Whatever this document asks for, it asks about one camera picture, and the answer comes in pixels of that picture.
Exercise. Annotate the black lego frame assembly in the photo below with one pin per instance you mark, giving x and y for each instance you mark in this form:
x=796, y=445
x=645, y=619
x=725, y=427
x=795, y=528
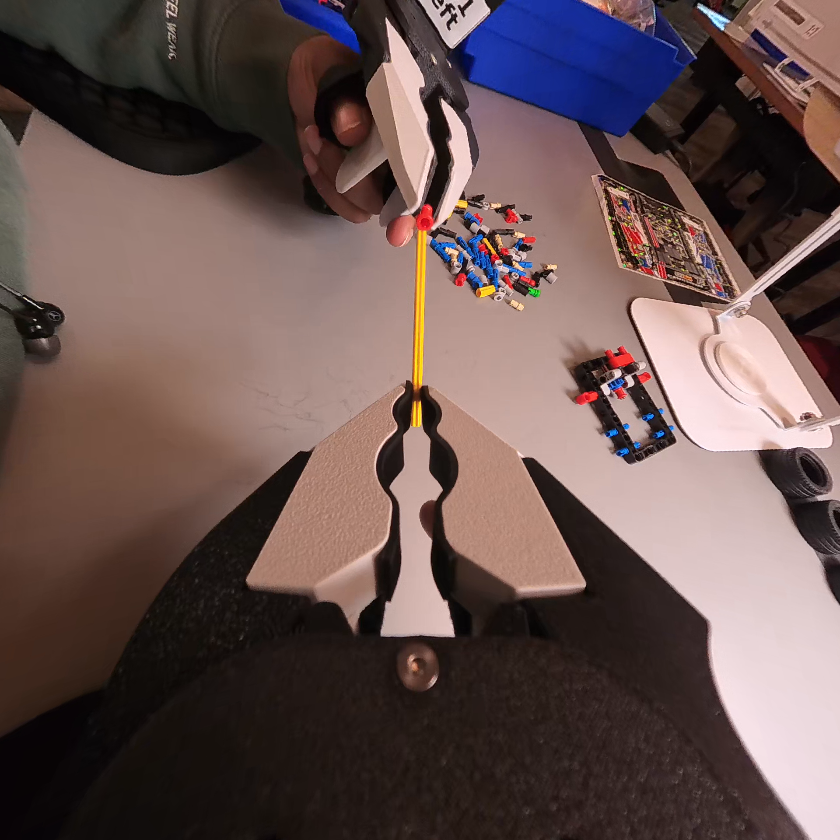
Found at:
x=604, y=415

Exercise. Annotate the white box-shaped device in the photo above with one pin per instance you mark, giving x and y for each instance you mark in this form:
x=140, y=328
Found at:
x=787, y=33

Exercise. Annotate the person's left hand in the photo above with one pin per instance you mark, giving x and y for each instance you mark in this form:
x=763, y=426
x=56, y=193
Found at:
x=315, y=170

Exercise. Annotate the white book stand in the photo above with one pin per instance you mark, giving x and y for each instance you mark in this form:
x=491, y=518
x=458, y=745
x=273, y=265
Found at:
x=669, y=367

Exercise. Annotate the person's left forearm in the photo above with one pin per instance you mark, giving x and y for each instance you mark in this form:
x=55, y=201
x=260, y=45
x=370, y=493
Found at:
x=197, y=52

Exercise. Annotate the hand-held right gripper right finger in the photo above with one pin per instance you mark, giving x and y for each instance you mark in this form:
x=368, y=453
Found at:
x=505, y=525

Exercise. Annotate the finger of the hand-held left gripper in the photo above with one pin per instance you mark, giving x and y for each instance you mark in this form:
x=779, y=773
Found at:
x=403, y=118
x=467, y=164

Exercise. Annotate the pile of small lego pieces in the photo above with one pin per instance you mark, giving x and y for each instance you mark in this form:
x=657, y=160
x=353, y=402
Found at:
x=485, y=262

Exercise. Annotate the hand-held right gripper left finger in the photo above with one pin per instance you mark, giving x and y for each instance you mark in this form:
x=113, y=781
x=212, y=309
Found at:
x=328, y=518

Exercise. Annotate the yellow lego axle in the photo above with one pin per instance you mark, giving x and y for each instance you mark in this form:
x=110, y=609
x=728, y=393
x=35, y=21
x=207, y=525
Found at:
x=418, y=315

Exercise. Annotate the clear bags of lego parts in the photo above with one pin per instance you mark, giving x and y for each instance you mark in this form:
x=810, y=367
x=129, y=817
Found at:
x=617, y=12

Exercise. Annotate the blue plastic bin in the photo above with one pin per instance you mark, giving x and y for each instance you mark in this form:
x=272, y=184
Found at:
x=558, y=72
x=315, y=19

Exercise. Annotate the red lego bush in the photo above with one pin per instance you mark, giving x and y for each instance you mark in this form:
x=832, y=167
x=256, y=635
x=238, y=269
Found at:
x=425, y=216

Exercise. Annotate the colourful sticker sheet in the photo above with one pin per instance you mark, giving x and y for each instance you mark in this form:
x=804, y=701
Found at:
x=663, y=236

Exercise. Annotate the brown wooden desk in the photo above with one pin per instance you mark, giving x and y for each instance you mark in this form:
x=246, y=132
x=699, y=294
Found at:
x=754, y=79

